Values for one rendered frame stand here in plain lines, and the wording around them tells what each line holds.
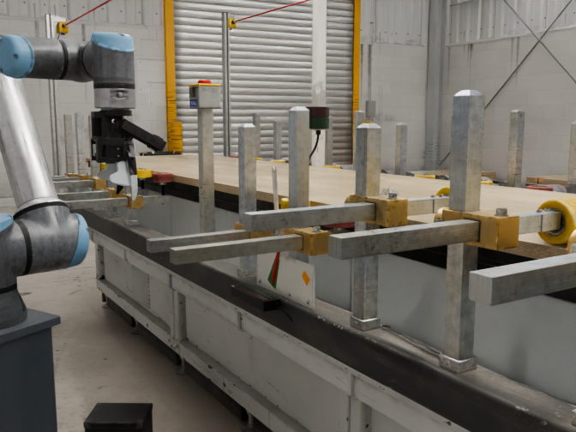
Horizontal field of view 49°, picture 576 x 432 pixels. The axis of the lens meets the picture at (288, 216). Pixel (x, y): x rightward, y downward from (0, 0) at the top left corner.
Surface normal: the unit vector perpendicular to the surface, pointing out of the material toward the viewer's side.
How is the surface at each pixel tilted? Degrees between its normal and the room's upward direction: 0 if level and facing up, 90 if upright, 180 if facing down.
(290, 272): 90
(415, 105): 90
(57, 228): 60
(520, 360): 90
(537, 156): 90
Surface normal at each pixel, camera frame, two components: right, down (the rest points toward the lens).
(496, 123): -0.88, 0.07
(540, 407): 0.00, -0.99
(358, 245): 0.53, 0.13
